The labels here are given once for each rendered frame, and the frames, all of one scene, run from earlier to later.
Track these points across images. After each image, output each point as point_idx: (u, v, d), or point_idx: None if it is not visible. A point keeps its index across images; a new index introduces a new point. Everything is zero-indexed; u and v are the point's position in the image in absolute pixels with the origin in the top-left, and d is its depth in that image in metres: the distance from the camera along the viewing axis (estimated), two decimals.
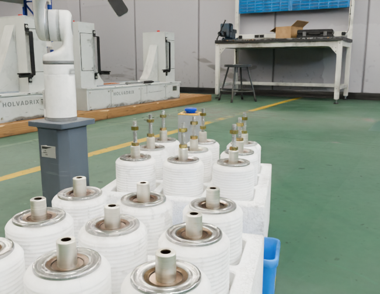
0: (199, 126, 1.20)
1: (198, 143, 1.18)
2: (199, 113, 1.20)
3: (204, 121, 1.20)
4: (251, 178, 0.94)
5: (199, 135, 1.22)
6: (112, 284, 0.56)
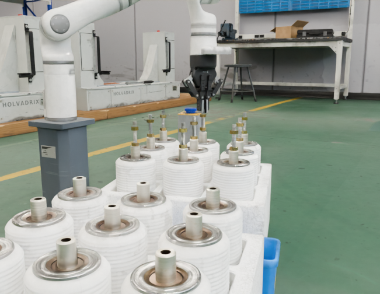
0: (204, 128, 1.20)
1: (199, 139, 1.25)
2: (203, 115, 1.19)
3: (202, 122, 1.20)
4: (251, 178, 0.94)
5: (206, 136, 1.21)
6: (112, 284, 0.56)
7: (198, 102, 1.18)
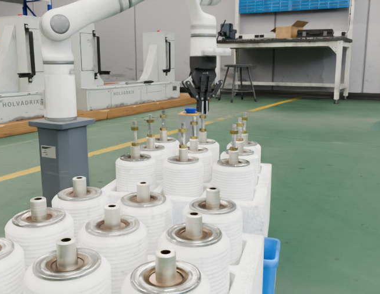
0: (205, 128, 1.21)
1: None
2: (205, 115, 1.20)
3: (201, 123, 1.20)
4: (251, 178, 0.94)
5: None
6: (112, 284, 0.56)
7: (198, 103, 1.18)
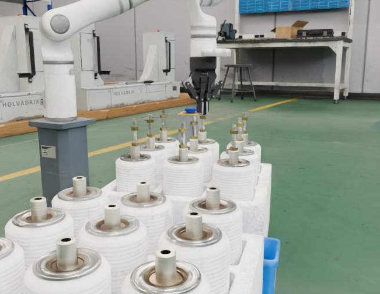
0: (201, 128, 1.21)
1: (207, 139, 1.25)
2: (201, 116, 1.21)
3: (203, 124, 1.20)
4: (251, 178, 0.94)
5: (205, 136, 1.20)
6: (112, 284, 0.56)
7: (198, 104, 1.18)
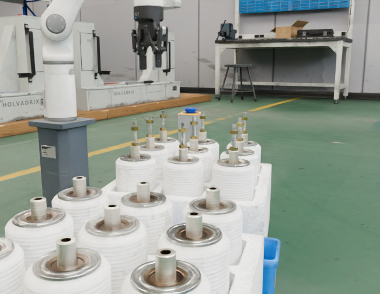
0: (201, 128, 1.21)
1: (207, 139, 1.25)
2: (201, 116, 1.21)
3: (203, 124, 1.20)
4: (251, 178, 0.94)
5: (205, 136, 1.20)
6: (112, 284, 0.56)
7: (160, 57, 1.04)
